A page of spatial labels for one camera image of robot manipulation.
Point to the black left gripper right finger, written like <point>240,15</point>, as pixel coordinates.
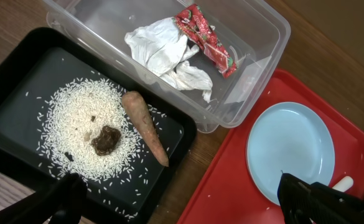
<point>317,203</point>

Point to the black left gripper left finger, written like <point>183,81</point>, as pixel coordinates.
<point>61,202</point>

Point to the brown food scrap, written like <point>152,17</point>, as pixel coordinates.
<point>105,143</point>

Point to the pile of white rice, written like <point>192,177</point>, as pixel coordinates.
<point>70,117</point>

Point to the orange carrot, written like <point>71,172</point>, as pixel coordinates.
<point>138,112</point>

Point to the white tissue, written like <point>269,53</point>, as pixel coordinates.
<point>162,49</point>

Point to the red snack wrapper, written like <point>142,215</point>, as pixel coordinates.
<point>192,22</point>

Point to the clear plastic waste bin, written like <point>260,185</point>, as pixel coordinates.
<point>253,33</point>

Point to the white plastic spoon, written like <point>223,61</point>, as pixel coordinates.
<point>344,184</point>

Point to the light blue plate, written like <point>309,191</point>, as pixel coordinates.
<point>289,137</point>

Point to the red serving tray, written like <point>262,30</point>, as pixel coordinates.
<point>227,193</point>

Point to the black tray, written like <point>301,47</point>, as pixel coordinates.
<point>46,60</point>

